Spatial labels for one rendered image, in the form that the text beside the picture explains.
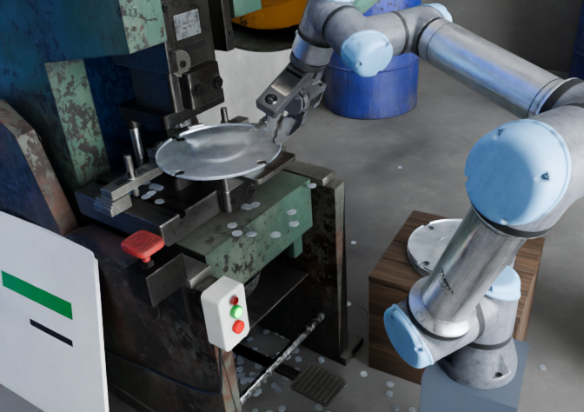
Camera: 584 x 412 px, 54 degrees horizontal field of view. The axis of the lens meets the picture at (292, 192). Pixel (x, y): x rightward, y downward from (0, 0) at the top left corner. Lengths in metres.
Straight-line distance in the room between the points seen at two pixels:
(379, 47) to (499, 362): 0.63
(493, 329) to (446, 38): 0.52
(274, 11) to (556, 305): 1.34
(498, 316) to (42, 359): 1.24
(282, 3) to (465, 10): 3.11
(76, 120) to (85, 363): 0.63
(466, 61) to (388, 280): 0.80
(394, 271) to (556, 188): 0.97
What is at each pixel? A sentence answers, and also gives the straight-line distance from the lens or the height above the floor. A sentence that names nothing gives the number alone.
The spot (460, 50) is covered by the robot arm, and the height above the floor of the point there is 1.07.
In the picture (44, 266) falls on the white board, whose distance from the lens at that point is 1.61.
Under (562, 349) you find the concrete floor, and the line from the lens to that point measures 2.00.
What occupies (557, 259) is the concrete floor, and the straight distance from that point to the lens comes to 2.37.
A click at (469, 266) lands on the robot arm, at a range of 0.85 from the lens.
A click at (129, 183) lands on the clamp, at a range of 1.32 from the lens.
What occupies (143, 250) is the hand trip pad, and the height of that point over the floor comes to 0.76.
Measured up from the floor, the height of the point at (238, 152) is 0.79.
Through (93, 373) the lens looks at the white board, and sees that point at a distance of 1.63.
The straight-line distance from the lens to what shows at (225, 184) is 1.30.
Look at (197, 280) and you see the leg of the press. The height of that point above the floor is 0.63.
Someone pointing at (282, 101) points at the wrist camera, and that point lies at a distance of 1.06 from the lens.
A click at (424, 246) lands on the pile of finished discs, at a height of 0.38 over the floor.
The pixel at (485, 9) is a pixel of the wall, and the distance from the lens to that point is 4.48.
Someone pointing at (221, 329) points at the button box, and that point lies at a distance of 1.16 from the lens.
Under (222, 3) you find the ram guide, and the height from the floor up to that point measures 1.09.
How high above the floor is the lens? 1.34
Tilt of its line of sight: 30 degrees down
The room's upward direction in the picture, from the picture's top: 4 degrees counter-clockwise
